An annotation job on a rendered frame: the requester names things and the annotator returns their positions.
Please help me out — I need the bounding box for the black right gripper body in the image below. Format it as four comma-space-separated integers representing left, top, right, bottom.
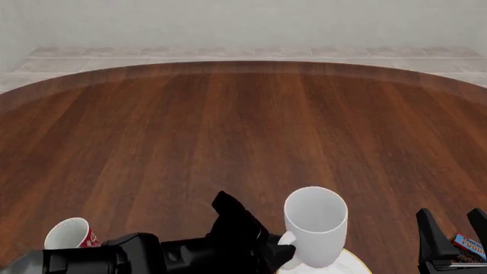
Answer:
417, 256, 487, 274

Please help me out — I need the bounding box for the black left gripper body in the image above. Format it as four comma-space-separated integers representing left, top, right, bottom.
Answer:
161, 190, 273, 274

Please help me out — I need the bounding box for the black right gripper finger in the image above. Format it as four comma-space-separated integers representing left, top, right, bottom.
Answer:
466, 208, 487, 240
415, 208, 462, 265

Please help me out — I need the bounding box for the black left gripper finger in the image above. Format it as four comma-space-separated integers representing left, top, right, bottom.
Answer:
263, 228, 285, 244
268, 242, 297, 272

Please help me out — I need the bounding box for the white plate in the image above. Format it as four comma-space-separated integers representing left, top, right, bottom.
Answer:
275, 247, 373, 274

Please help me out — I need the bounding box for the red and white mug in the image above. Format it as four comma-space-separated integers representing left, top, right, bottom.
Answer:
43, 217, 103, 251

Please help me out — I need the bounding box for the chocolate pudding box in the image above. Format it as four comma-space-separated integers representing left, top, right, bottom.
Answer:
450, 232, 487, 265

